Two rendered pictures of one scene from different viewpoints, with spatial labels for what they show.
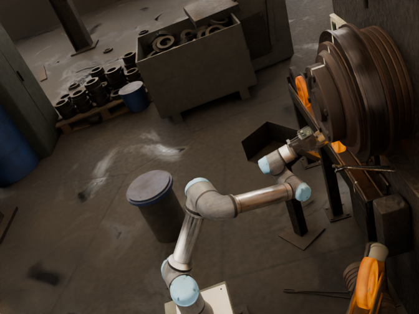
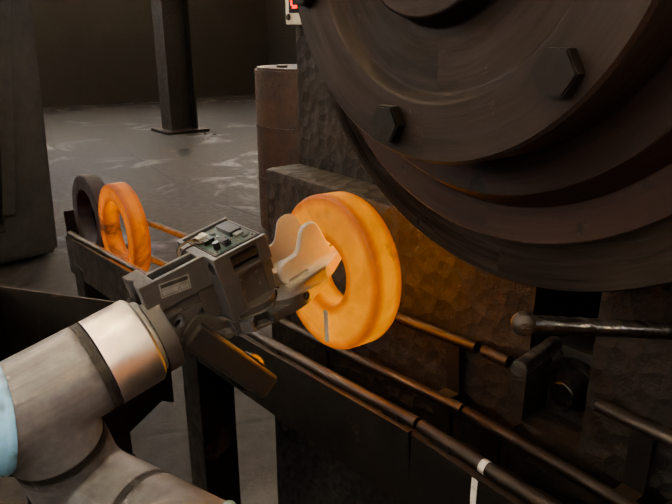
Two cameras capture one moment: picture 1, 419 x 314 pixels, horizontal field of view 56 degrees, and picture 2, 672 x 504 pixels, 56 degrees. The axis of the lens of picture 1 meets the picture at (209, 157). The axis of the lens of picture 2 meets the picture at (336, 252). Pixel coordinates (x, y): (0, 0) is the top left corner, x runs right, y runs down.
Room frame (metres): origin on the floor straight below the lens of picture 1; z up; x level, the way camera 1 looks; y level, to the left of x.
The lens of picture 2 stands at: (0.95, -0.11, 1.05)
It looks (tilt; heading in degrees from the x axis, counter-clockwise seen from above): 19 degrees down; 314
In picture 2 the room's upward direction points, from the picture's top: straight up
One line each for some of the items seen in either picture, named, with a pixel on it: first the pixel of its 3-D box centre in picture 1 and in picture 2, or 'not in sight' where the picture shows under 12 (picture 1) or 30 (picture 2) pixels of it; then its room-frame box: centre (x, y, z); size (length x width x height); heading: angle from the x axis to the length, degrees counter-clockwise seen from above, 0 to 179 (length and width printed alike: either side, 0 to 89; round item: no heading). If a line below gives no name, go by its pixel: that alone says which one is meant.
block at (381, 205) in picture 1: (393, 225); not in sight; (0.92, -0.52, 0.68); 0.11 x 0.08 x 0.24; 82
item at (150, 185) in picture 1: (160, 208); not in sight; (2.14, 0.44, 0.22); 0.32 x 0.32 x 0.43
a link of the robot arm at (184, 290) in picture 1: (186, 294); not in sight; (1.15, 0.32, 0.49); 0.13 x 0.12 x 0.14; 12
